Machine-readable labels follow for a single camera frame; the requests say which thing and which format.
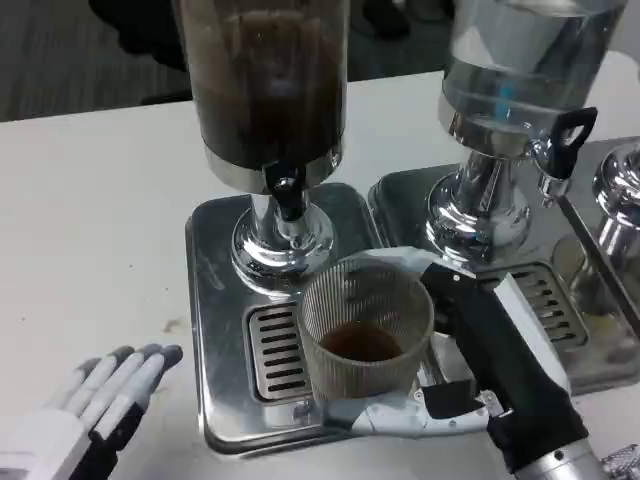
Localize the steel drip tray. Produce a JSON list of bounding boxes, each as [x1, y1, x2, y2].
[[184, 182, 494, 457], [555, 138, 640, 326], [367, 167, 640, 396]]

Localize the clear ribbed glass cup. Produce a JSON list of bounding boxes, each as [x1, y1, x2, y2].
[[298, 263, 435, 402]]

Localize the black tap with chrome spout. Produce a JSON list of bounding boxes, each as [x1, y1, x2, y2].
[[263, 160, 307, 240]]

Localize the dispenser with clear tank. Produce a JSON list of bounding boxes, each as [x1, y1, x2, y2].
[[424, 0, 629, 274]]

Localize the grey braided cable sleeve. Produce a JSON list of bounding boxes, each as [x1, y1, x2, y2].
[[601, 446, 640, 480]]

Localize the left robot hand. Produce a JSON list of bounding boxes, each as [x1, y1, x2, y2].
[[0, 343, 184, 480]]

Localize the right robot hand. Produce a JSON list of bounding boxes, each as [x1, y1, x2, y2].
[[319, 247, 589, 474]]

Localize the black looped tap handle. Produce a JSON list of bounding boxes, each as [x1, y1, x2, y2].
[[536, 106, 599, 207]]

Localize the chrome dispenser foot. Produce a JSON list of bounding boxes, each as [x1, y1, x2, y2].
[[592, 146, 640, 261]]

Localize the large black background object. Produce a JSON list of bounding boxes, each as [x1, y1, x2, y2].
[[88, 0, 187, 66]]

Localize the slotted steel tray grid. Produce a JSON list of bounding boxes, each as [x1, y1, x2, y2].
[[243, 300, 321, 404], [504, 263, 590, 347]]

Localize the dispenser with dark drink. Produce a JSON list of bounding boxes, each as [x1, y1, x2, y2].
[[172, 0, 349, 296]]

